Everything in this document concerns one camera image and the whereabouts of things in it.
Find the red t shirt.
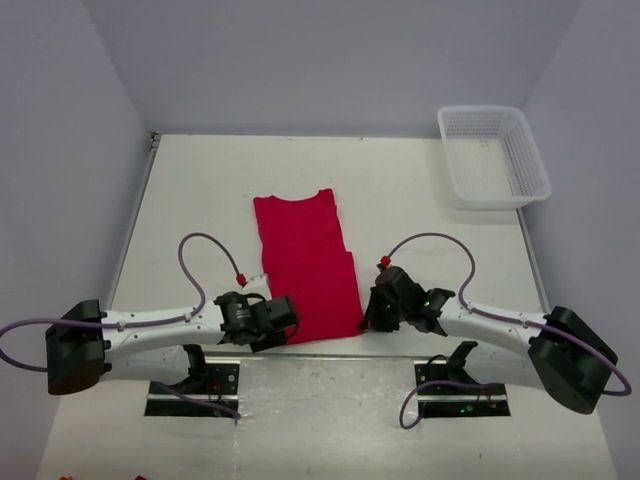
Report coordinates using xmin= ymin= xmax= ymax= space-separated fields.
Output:
xmin=253 ymin=189 xmax=363 ymax=344

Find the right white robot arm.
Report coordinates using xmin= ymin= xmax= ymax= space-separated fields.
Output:
xmin=360 ymin=266 xmax=617 ymax=414

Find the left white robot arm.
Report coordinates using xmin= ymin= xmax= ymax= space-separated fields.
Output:
xmin=45 ymin=292 xmax=299 ymax=396

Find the white plastic basket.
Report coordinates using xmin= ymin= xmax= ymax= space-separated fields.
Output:
xmin=437 ymin=105 xmax=552 ymax=210

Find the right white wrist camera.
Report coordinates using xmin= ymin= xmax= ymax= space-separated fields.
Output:
xmin=377 ymin=255 xmax=392 ymax=272

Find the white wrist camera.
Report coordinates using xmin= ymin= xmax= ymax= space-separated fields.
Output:
xmin=377 ymin=255 xmax=392 ymax=272
xmin=236 ymin=273 xmax=271 ymax=296

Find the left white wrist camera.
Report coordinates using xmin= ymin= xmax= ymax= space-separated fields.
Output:
xmin=236 ymin=273 xmax=271 ymax=296

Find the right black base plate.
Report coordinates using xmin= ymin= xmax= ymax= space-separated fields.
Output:
xmin=414 ymin=356 xmax=511 ymax=419

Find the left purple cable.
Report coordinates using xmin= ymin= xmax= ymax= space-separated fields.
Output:
xmin=0 ymin=232 xmax=244 ymax=420

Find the purple cable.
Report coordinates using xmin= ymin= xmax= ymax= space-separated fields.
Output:
xmin=0 ymin=232 xmax=244 ymax=420
xmin=399 ymin=232 xmax=632 ymax=431

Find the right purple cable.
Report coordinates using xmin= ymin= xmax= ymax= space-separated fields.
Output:
xmin=399 ymin=232 xmax=632 ymax=431

